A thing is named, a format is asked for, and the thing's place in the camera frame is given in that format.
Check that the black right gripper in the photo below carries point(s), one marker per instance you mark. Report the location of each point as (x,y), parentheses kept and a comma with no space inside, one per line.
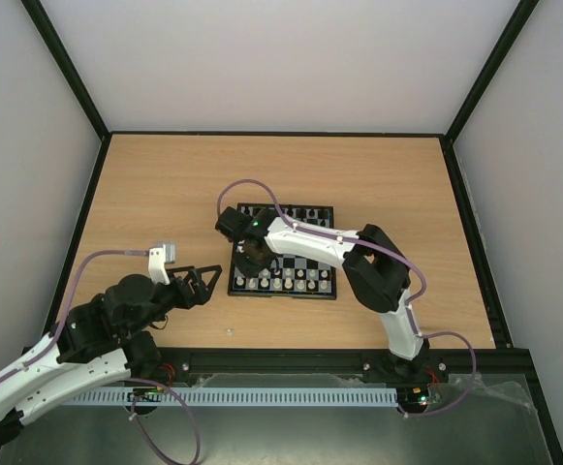
(250,254)

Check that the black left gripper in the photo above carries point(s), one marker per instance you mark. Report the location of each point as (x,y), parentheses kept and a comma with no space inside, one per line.
(202,294)

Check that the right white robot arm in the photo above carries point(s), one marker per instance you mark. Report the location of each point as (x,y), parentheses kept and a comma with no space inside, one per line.
(378,274)

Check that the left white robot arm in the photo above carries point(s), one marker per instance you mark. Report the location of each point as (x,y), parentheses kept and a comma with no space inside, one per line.
(103,341)

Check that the black silver chess board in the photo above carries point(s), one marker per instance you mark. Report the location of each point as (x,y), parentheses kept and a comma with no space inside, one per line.
(289,261)

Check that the clear plastic sheet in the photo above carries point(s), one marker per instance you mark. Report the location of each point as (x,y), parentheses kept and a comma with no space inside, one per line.
(509,388)

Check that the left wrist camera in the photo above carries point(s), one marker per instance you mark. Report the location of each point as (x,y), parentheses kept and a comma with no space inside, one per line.
(159,255)

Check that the white slotted cable duct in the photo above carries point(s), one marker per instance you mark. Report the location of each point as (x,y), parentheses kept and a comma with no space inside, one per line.
(242,397)

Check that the black left frame rail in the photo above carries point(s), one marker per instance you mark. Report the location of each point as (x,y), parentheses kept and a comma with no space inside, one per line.
(66,271)

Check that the black frame rail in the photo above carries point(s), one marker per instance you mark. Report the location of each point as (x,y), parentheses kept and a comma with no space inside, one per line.
(271,361)
(66,271)
(493,307)

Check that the black right frame rail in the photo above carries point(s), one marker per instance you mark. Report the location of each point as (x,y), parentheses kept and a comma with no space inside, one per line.
(493,307)

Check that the black front frame rail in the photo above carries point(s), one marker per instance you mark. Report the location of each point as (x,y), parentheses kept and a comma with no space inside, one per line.
(271,361)

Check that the black frame post back left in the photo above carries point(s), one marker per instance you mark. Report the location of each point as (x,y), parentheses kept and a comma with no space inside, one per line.
(44,26)

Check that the black frame post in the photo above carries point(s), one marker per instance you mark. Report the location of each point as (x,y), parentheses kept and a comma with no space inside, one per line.
(44,26)
(507,38)

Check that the black frame post back right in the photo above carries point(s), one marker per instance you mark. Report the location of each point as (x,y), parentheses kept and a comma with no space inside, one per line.
(507,38)

